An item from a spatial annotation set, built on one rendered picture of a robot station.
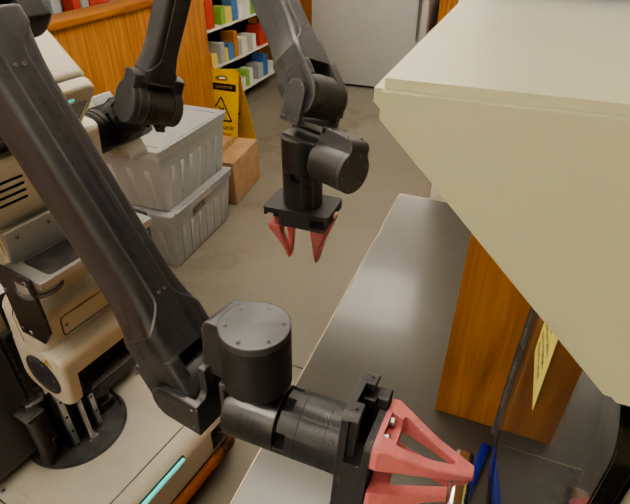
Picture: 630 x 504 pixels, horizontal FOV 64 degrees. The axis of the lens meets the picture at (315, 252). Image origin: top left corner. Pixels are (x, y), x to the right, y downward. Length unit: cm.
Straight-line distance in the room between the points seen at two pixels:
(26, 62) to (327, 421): 37
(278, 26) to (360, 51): 465
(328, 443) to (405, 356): 46
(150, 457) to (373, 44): 446
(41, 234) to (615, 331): 94
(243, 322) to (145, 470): 119
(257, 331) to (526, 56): 27
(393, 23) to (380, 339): 454
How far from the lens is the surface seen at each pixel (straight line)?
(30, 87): 47
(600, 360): 19
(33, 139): 46
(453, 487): 42
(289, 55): 70
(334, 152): 64
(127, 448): 162
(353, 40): 538
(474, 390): 75
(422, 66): 17
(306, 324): 228
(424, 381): 83
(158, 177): 244
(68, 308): 114
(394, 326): 91
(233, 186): 315
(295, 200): 72
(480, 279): 63
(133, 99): 99
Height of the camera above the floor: 155
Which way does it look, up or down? 35 degrees down
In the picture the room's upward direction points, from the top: straight up
